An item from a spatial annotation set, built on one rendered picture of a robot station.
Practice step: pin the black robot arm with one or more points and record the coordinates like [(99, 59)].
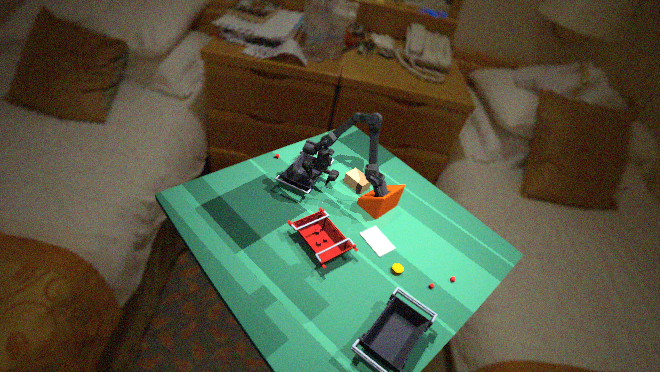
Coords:
[(372, 173)]

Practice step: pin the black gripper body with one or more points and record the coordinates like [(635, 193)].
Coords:
[(322, 167)]

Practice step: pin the yellow disc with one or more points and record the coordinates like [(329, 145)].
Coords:
[(397, 269)]

